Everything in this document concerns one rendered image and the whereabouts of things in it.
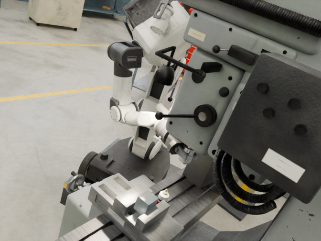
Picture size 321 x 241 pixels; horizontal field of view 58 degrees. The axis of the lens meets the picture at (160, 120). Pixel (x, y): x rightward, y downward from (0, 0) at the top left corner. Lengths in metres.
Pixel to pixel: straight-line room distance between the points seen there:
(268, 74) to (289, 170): 0.18
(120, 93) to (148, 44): 0.27
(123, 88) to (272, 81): 0.95
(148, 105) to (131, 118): 0.43
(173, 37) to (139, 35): 0.15
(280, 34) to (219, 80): 0.21
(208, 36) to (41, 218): 1.89
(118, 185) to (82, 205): 0.32
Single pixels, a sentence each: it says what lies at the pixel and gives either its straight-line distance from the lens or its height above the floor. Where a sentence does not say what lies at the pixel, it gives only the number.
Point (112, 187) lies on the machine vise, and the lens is 1.17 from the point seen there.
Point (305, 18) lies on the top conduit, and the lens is 0.76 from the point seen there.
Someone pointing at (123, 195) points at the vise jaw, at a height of 1.07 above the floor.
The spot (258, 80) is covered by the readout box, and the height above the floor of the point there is 1.68.
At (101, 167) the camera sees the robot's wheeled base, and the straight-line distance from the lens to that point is 1.97.
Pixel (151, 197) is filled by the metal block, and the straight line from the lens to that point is 1.07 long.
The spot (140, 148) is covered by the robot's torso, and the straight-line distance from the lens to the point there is 2.02.
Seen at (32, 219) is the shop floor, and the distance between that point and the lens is 2.39.
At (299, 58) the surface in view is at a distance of 0.81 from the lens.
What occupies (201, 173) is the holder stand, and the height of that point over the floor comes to 1.04.
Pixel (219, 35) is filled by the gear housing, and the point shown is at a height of 1.69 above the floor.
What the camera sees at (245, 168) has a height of 1.38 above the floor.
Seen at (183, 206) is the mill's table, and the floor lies 0.96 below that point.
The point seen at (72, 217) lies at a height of 0.67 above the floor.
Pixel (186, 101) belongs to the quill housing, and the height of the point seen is 1.46.
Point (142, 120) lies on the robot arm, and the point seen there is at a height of 1.22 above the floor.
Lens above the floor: 1.79
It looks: 26 degrees down
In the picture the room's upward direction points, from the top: 20 degrees clockwise
